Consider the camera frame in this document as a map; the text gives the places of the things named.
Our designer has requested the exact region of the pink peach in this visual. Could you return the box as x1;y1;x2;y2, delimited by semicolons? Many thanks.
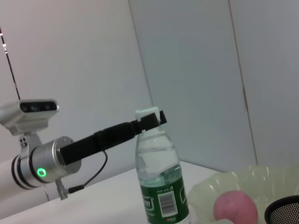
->
214;190;259;222

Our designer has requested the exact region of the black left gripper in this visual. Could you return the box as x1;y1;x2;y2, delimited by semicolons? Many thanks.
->
59;112;160;166

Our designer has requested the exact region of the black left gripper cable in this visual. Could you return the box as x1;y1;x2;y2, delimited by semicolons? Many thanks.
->
55;150;108;201

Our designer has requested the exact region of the clear green-label water bottle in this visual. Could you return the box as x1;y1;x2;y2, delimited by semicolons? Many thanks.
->
135;106;190;224

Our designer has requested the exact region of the pale green glass fruit plate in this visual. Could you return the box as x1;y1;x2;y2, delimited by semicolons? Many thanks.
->
186;164;299;224

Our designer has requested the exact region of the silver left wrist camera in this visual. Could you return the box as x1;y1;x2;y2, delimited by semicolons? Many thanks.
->
0;99;60;136

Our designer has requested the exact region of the black mesh pen holder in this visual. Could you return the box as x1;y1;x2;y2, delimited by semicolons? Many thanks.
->
264;195;299;224

